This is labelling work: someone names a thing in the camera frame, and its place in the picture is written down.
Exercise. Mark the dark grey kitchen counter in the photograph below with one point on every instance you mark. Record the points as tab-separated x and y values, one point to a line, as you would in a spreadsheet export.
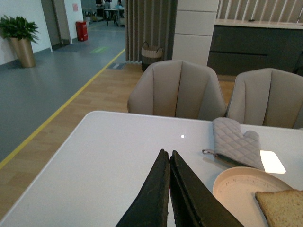
240	48

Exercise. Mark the red box on floor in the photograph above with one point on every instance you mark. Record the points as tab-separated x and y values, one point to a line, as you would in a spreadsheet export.
81	29

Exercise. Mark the beige ceramic plate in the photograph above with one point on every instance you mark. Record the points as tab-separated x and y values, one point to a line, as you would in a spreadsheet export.
237	185

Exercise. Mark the bread slice on plate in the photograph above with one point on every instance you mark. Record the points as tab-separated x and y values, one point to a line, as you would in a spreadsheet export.
282	209

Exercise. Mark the grey pleated curtain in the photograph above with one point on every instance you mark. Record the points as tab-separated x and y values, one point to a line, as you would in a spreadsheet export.
151	21

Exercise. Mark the woven basket with handles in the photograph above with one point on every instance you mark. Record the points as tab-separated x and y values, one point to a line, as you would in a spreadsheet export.
150	54

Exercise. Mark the gold plant pot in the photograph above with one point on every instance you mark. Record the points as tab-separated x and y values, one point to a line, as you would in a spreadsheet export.
23	49

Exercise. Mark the grey quilted oven mitt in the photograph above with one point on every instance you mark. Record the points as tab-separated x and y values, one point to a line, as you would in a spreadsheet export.
234	147

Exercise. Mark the beige chair left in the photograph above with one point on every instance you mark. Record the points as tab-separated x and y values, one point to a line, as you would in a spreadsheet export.
178	88

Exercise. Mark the beige chair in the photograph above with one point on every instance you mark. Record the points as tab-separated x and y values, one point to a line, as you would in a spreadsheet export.
267	97
178	88

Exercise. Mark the white pillar cabinet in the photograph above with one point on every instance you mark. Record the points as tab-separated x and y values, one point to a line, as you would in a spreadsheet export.
195	20

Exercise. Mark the distant office desk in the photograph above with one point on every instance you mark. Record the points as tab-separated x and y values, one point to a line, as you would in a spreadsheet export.
115	15

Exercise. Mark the green potted plant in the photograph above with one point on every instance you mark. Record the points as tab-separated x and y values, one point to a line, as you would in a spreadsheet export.
18	27

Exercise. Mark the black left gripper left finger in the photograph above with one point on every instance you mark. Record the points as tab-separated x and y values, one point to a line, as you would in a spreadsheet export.
150	207

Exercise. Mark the beige chair right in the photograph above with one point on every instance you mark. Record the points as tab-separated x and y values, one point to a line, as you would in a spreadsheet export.
267	97

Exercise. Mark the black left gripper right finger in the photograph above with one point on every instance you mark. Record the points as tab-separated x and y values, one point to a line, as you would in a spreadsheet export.
193	204

